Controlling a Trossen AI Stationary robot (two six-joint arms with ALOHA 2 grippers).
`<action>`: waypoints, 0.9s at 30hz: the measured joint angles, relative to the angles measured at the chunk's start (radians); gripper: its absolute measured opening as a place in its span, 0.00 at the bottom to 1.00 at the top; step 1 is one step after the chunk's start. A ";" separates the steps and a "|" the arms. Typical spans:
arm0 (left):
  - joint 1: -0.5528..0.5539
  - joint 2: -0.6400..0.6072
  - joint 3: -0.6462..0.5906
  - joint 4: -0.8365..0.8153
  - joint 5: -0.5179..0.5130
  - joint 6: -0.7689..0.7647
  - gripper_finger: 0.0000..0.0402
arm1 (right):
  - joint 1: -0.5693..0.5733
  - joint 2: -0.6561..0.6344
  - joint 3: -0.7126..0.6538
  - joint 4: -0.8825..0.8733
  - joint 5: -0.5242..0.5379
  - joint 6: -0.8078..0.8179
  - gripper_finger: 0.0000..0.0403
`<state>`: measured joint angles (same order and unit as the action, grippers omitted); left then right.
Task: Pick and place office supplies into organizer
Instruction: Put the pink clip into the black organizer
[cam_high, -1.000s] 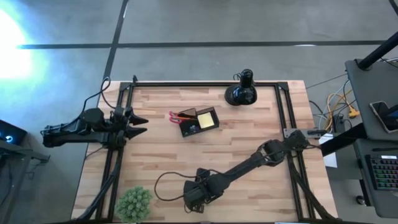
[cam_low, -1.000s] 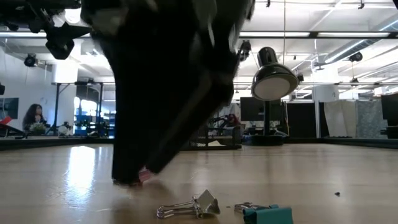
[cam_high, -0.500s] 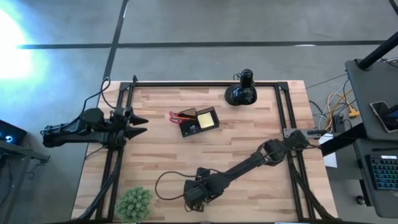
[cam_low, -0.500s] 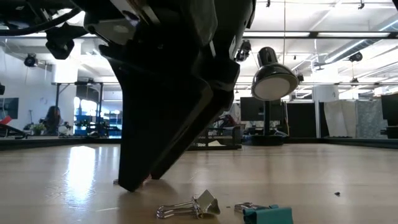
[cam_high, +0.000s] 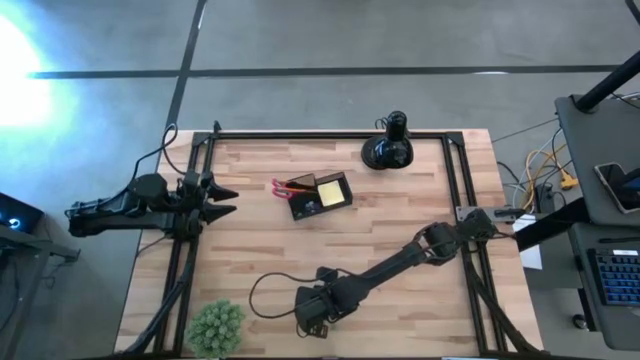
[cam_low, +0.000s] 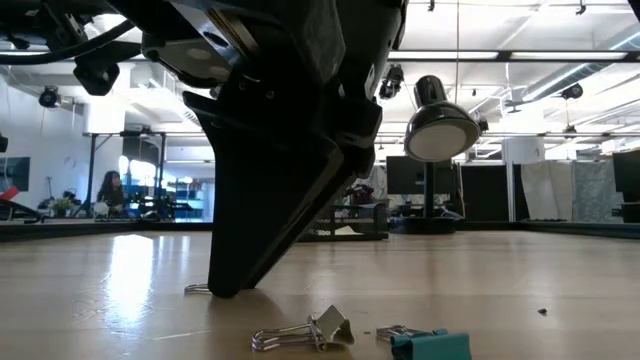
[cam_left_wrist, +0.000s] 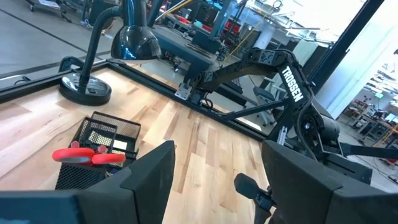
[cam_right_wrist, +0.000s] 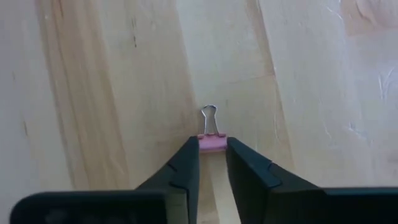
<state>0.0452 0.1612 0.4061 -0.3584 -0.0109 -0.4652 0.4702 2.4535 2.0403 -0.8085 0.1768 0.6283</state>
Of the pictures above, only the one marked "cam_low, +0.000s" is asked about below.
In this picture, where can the black desk lamp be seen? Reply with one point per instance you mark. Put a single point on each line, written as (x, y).
(435, 115)

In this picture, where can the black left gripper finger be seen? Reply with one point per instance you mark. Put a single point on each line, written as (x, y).
(327, 197)
(260, 200)

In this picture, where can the black table edge frame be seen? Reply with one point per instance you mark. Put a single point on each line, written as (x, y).
(100, 227)

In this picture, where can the red tag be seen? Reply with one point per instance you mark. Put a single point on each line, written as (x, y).
(9, 193)

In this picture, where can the overhead frame light bar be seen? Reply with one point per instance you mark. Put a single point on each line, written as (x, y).
(504, 55)

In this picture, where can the dark monitor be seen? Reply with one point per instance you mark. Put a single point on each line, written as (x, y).
(405, 175)

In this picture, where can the light partition panel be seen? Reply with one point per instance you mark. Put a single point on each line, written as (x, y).
(547, 190)

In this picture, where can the black hanging camera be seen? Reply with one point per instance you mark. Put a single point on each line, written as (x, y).
(49, 97)
(572, 91)

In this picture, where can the silver binder clip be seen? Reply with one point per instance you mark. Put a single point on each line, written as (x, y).
(332, 325)

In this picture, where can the grey patterned panel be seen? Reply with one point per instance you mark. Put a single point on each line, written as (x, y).
(592, 192)

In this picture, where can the dark wall picture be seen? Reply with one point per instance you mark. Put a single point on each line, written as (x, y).
(15, 174)

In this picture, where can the white pillar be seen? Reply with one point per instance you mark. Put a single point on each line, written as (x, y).
(522, 150)

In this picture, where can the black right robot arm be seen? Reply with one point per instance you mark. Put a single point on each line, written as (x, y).
(636, 6)

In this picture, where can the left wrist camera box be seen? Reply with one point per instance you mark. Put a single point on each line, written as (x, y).
(360, 135)

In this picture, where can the potted plant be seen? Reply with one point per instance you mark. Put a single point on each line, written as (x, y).
(62, 206)

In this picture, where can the black stand frame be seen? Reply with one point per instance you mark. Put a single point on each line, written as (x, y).
(90, 175)

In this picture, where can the black mesh desk organizer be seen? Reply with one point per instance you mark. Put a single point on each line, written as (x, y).
(350, 237)

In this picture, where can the black monitor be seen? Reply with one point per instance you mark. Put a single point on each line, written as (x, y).
(627, 180)

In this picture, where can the teal binder clip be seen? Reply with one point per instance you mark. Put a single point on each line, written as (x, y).
(430, 347)

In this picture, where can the pink binder clip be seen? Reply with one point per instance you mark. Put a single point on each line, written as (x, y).
(195, 289)

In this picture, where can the person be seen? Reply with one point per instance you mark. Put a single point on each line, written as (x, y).
(111, 190)

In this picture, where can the black overhead camera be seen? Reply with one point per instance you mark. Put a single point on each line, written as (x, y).
(392, 80)

